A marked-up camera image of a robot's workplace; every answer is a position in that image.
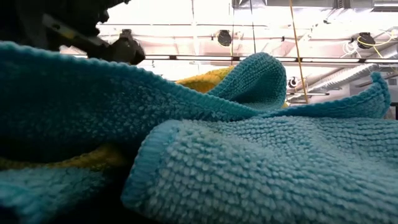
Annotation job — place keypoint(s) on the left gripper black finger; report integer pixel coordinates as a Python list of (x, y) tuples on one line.
[(102, 46)]

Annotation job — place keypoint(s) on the long horizontal metal rail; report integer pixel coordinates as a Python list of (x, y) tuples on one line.
[(186, 57)]

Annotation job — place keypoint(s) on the yellow microfiber towel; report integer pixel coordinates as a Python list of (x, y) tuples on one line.
[(205, 82)]

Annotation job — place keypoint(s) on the blue microfiber towel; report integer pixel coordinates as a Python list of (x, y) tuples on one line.
[(264, 171), (77, 102)]

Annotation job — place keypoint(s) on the silver ventilation duct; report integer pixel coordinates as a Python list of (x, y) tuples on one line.
[(348, 76)]

